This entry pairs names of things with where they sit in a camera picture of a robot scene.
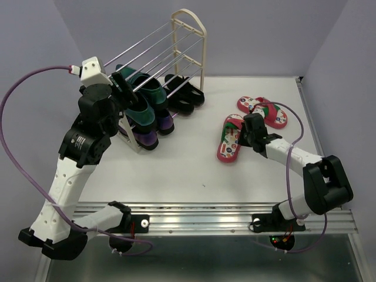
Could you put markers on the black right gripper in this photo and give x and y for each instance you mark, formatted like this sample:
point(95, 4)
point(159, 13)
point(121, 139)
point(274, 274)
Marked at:
point(241, 140)

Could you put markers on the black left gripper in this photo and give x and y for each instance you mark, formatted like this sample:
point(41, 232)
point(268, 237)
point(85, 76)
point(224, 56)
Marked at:
point(127, 92)

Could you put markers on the pink sandal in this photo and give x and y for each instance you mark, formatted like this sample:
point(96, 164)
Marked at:
point(272, 114)
point(229, 147)

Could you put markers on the purple loafer one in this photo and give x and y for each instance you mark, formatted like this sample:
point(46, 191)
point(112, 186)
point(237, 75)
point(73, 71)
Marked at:
point(165, 123)
point(145, 135)

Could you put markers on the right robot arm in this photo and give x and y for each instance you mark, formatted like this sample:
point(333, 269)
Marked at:
point(325, 183)

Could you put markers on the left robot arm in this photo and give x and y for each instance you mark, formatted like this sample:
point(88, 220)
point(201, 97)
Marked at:
point(54, 231)

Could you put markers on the cream metal shoe rack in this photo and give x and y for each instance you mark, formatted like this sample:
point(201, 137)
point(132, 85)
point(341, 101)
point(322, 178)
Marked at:
point(181, 52)

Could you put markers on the green loafer rear one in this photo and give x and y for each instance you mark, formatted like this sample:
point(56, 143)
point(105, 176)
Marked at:
point(151, 89)

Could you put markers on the green loafer one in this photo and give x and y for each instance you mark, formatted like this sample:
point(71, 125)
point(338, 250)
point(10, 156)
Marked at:
point(141, 115)
point(151, 89)

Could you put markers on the green loafer front one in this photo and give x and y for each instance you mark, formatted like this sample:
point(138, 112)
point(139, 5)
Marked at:
point(141, 115)

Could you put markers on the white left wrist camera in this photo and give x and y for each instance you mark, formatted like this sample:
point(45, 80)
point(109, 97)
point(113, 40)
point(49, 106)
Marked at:
point(93, 72)

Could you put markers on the aluminium mounting rail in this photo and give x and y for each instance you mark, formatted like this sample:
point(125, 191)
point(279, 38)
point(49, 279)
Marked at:
point(225, 219)

